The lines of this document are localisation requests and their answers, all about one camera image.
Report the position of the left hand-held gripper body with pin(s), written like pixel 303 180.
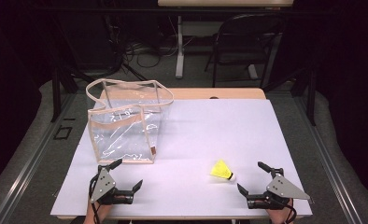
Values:
pixel 104 185

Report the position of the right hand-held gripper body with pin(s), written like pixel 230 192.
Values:
pixel 281 188

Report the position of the transparent bag with beige trim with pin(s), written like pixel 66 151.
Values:
pixel 123 137

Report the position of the yellow shuttlecock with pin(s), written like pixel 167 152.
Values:
pixel 221 170

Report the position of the person's right hand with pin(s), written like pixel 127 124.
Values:
pixel 278 215

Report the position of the person's left hand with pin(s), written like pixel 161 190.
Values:
pixel 97 213

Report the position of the white table mat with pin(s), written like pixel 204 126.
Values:
pixel 204 133

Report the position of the wooden table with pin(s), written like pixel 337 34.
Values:
pixel 229 93

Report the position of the black metal stand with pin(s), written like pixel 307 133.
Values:
pixel 56 93

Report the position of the black folding chair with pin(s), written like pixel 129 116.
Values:
pixel 244 46

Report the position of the white desk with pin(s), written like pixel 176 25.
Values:
pixel 179 46

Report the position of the metal floor rail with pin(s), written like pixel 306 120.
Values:
pixel 331 161
pixel 29 161

